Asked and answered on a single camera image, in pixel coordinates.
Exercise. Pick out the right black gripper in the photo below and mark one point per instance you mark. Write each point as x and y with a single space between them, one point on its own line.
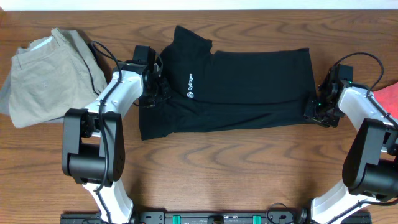
309 114

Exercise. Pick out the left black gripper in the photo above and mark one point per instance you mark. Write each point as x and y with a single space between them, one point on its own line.
166 94

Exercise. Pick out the black t-shirt with logo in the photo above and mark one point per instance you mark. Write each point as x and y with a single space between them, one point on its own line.
218 91

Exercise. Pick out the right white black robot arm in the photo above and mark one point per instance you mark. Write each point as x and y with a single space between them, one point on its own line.
366 178

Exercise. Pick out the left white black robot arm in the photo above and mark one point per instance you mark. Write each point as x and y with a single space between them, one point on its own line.
93 151

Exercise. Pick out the red cloth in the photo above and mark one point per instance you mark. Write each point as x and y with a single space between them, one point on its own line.
387 98

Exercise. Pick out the folded beige khaki pants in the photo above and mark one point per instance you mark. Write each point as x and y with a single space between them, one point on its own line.
94 79

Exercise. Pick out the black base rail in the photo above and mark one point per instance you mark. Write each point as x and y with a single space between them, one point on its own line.
275 215

